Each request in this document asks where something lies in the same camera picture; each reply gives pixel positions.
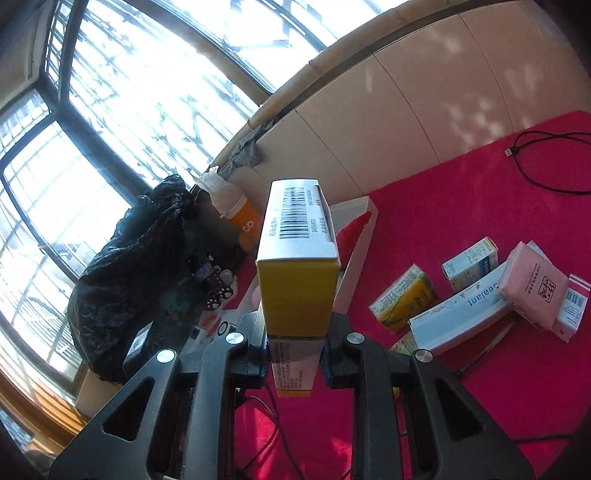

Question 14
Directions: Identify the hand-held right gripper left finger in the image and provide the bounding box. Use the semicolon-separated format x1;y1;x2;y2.
48;311;269;480

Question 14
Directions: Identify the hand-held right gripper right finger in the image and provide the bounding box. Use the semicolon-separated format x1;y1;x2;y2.
322;313;542;480

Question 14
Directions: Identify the yellow white carton box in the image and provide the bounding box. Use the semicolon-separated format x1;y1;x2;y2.
255;179;342;398

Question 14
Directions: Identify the white storage box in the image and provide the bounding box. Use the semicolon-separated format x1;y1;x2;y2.
329;196;379;315

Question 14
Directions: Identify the clear black gel pen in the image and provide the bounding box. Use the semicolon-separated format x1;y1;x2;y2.
457;320;516;372

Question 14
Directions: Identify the yellow green carton box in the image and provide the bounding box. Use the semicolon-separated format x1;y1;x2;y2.
368;264;438;335

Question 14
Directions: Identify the black power adapter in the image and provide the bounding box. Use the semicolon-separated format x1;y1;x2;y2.
124;322;156;370

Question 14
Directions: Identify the red chili plush toy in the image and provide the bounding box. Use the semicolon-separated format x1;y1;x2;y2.
337;215;370;273

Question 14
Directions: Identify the orange bottle with white cap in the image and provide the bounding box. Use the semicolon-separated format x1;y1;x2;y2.
198;168;264;252

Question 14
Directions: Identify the long white blue box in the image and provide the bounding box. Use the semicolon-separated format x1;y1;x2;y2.
407;263;515;356

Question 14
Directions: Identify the black plastic trash bag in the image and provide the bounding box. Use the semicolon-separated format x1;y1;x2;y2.
67;174;241;384

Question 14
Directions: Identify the blue white medicine box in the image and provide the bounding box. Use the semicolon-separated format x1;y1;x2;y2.
442;237;500;292

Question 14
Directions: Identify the brown cardboard box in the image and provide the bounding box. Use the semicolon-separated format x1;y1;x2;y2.
74;364;125;421

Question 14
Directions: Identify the red mat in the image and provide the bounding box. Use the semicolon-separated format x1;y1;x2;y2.
233;110;591;480

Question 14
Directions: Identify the grey rag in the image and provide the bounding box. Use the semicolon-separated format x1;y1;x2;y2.
226;124;264;178

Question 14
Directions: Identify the pink tissue pack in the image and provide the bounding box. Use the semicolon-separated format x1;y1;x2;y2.
500;241;570;332

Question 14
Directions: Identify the white box with red stripe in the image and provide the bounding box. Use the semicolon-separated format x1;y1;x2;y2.
551;274;591;343

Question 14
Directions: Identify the window with metal bars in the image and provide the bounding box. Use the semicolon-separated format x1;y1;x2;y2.
0;0;407;435

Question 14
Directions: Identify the thin black cable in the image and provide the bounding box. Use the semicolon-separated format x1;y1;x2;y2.
240;392;283;480

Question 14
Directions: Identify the black usb cable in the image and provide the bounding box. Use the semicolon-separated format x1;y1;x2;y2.
504;131;591;195

